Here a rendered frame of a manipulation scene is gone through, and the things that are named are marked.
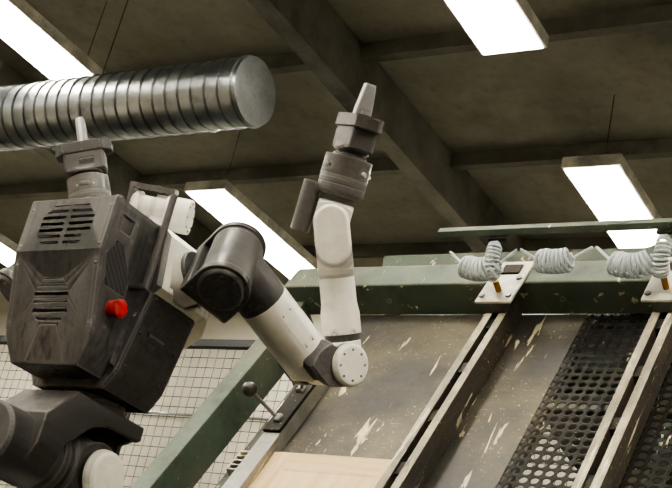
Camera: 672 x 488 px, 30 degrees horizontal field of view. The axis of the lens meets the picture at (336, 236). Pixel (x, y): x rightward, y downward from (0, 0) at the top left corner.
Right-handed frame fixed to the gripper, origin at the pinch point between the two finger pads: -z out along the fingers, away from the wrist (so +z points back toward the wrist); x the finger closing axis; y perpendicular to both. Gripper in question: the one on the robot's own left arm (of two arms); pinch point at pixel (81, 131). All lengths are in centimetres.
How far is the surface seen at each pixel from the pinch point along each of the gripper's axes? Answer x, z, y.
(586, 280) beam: 111, 39, -55
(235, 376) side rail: 19, 42, -83
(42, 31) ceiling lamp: -65, -202, -335
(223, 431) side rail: 14, 56, -78
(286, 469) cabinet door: 30, 72, -51
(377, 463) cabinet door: 51, 75, -41
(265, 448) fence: 25, 66, -56
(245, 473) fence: 20, 71, -51
